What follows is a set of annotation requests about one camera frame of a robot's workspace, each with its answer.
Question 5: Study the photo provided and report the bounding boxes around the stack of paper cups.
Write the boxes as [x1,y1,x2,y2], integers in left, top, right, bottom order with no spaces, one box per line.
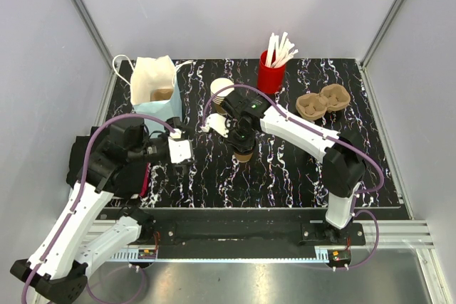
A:
[210,78,234,115]

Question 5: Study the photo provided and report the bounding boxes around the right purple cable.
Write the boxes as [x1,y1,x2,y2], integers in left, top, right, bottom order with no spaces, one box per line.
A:
[202,83,385,271]

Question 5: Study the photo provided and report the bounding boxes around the light blue paper bag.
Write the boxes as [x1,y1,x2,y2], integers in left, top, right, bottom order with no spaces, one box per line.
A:
[113,55,192,122]

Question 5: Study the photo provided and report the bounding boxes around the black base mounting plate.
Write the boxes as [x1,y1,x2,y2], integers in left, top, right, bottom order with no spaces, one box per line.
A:
[143,208,366,247]

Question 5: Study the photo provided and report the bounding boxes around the purple cable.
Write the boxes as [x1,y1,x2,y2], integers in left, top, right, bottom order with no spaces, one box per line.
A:
[202,83,385,271]
[19,113,181,304]

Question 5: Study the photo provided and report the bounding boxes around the black cloth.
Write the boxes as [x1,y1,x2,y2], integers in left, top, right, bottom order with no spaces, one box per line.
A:
[66,135,147,199]

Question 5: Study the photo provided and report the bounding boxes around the single brown paper cup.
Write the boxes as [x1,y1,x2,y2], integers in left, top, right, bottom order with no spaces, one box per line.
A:
[234,151,253,163]

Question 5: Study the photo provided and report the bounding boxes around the white wrapped straws bundle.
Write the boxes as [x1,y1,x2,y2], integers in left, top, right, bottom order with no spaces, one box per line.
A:
[264,32,299,68]

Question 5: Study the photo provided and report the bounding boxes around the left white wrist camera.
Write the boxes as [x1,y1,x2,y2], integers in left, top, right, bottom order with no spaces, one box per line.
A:
[168,128,194,164]

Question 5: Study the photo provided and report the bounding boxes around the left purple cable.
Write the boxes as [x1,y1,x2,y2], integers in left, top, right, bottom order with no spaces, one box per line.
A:
[19,113,181,304]

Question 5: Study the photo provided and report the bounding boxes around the aluminium frame rail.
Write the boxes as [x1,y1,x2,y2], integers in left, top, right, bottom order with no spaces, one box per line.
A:
[31,220,450,304]

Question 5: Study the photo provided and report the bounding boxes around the red straw holder cup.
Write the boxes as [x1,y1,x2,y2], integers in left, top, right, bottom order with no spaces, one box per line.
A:
[256,51,286,95]

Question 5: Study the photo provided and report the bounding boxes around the black marble pattern mat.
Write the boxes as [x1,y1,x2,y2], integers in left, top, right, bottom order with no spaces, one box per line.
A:
[108,58,408,220]

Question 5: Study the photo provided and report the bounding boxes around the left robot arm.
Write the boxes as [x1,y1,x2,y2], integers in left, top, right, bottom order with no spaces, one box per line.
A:
[10,114,194,303]

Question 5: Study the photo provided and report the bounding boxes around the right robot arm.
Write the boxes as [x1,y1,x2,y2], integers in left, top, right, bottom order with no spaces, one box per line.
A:
[219,89,366,245]

